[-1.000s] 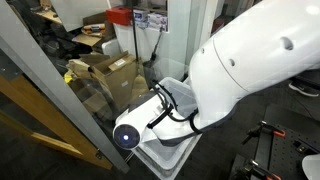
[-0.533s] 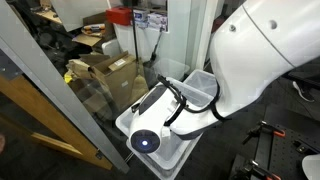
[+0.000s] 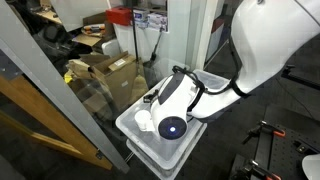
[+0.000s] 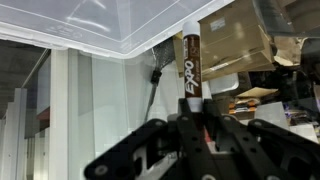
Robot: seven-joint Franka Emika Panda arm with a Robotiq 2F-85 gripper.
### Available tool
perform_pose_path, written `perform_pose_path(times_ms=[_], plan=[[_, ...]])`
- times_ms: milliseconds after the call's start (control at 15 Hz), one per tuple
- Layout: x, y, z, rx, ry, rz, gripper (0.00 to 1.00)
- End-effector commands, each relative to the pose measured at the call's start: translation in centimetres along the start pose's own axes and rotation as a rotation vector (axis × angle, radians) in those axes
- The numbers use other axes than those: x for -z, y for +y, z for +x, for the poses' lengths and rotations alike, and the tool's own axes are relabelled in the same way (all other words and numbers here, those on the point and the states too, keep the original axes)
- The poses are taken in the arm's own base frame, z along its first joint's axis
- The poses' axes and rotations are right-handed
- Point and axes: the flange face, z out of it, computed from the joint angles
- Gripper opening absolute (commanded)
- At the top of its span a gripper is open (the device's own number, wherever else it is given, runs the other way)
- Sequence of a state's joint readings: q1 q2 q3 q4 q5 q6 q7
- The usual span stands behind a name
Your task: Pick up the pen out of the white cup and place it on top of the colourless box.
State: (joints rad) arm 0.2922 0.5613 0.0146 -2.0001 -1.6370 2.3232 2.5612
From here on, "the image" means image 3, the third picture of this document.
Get flattened cardboard pile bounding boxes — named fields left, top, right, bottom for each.
left=65, top=53, right=101, bottom=88

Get yellow item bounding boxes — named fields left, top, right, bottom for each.
left=63, top=71, right=74, bottom=85

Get wooden wall frame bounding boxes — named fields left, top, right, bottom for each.
left=0, top=74, right=114, bottom=171

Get large open cardboard box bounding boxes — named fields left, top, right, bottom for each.
left=87, top=50, right=146, bottom=113

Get clear plastic storage box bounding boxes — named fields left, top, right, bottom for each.
left=115, top=77, right=209, bottom=180

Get flat cardboard sheet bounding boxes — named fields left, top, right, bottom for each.
left=71, top=32, right=103, bottom=48

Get orange handled black clamp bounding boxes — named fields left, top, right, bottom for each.
left=238, top=159, right=283, bottom=180
left=242, top=120, right=287, bottom=145

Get crumpled cardboard sheets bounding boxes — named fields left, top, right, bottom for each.
left=68, top=78, right=115, bottom=121

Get white paper cup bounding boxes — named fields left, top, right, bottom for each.
left=133, top=109, right=157, bottom=133

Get narrow blue white box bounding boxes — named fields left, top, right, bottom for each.
left=132, top=8, right=150, bottom=30

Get black perforated work table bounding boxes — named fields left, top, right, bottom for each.
left=229, top=103, right=320, bottom=180

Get grey metal frame post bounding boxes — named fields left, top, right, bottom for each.
left=0, top=0, right=131, bottom=175

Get black boom stand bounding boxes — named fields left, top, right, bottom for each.
left=281, top=64, right=320, bottom=91

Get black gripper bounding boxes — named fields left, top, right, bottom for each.
left=142, top=89, right=160, bottom=105

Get red box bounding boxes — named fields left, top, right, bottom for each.
left=105, top=5, right=133, bottom=27

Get black handled straw broom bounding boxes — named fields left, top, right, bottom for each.
left=129, top=0, right=150, bottom=106

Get white plastic bin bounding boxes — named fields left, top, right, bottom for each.
left=101, top=37, right=122, bottom=59

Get wide blue white box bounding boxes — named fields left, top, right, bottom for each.
left=147, top=12, right=169, bottom=33

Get grey tool handle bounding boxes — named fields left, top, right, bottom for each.
left=149, top=27, right=165, bottom=63

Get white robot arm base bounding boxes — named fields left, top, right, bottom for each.
left=301, top=153, right=320, bottom=180

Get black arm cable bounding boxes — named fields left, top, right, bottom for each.
left=171, top=35, right=252, bottom=115

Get orange tools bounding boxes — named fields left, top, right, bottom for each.
left=82, top=23, right=106, bottom=34

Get white board panel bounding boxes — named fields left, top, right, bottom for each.
left=49, top=0, right=113, bottom=33

